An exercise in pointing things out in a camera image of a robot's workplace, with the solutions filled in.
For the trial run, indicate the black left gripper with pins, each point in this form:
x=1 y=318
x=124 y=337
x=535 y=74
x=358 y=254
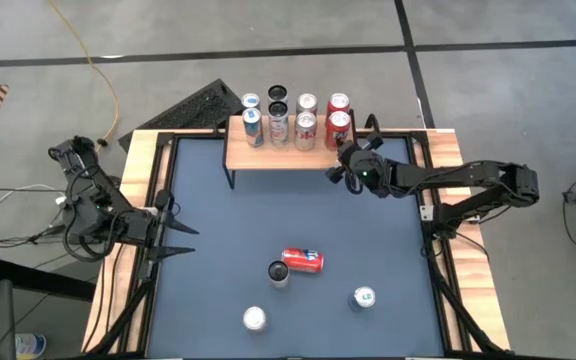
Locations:
x=148 y=227

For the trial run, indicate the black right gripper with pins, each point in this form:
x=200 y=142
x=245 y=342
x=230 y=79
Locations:
x=368 y=172

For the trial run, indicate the red Fanta can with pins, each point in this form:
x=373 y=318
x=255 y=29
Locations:
x=337 y=130
x=303 y=260
x=338 y=101

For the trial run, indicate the silver Diet Coke can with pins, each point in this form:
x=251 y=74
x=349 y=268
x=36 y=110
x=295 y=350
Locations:
x=255 y=318
x=305 y=131
x=306 y=102

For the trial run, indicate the white Celsius can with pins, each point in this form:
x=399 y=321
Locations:
x=278 y=122
x=278 y=92
x=278 y=272

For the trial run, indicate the blue silver Red Bull can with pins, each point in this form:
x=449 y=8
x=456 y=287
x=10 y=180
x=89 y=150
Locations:
x=363 y=297
x=253 y=126
x=250 y=100

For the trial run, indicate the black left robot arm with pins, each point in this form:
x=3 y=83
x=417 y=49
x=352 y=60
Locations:
x=88 y=215

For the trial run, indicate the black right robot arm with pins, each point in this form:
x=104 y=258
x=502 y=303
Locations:
x=468 y=175

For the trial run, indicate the blue-grey table mat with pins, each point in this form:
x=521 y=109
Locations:
x=368 y=240

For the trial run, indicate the grey metal mounting plate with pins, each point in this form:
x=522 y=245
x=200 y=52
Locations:
x=426 y=212

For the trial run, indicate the black floor beam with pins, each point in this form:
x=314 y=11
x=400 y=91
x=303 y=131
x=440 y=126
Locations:
x=38 y=280

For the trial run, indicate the white blue cup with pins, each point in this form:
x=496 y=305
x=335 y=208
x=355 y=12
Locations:
x=30 y=345

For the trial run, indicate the wooden shelf with black frame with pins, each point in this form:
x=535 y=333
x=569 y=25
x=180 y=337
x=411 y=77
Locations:
x=263 y=159

